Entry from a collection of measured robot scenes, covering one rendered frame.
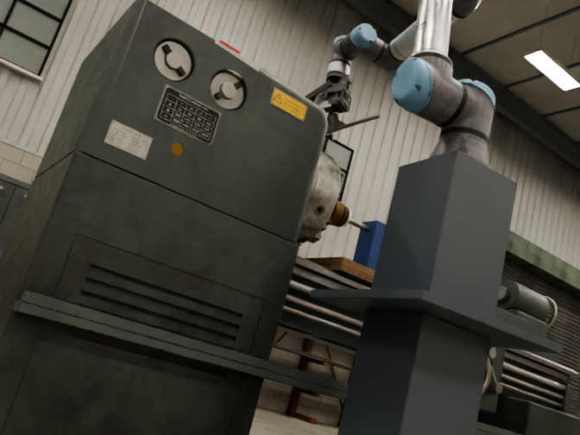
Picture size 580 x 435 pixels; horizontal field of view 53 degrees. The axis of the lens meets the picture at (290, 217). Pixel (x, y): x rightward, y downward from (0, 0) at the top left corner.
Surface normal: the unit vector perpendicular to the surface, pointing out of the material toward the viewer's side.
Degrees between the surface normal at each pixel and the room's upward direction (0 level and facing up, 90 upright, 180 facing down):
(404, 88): 97
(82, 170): 90
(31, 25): 90
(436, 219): 90
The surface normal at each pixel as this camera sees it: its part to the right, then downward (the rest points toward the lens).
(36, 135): 0.54, -0.08
